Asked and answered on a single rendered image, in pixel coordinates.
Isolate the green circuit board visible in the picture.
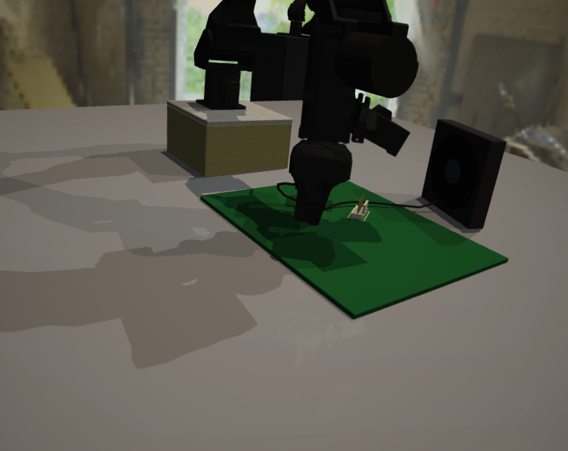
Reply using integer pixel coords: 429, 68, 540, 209
200, 180, 508, 319

